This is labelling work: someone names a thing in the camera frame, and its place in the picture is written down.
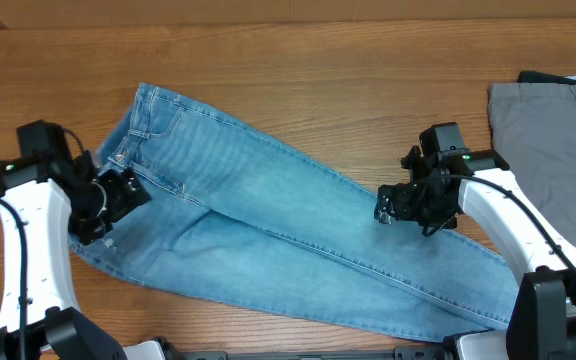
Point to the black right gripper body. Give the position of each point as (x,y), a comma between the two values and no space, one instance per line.
(390,203)

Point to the light blue denim jeans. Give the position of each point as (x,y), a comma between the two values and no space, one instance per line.
(238,217)

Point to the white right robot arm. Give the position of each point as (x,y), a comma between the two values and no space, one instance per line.
(480,185)

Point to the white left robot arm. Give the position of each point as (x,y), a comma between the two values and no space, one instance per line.
(45,198)

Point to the grey folded shirt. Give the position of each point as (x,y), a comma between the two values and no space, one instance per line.
(534,129)

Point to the black folded garment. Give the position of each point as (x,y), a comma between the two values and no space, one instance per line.
(540,77)

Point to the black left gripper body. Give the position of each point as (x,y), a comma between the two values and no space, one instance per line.
(103,203)

